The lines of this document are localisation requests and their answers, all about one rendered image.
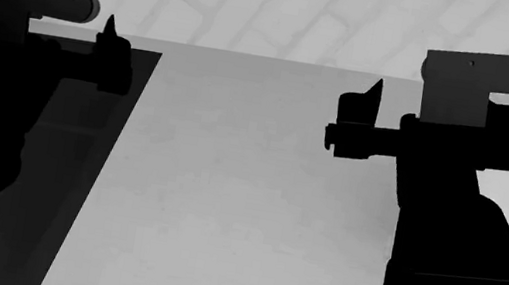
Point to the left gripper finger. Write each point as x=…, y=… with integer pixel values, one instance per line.
x=113, y=53

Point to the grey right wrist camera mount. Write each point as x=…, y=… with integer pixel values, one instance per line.
x=465, y=87

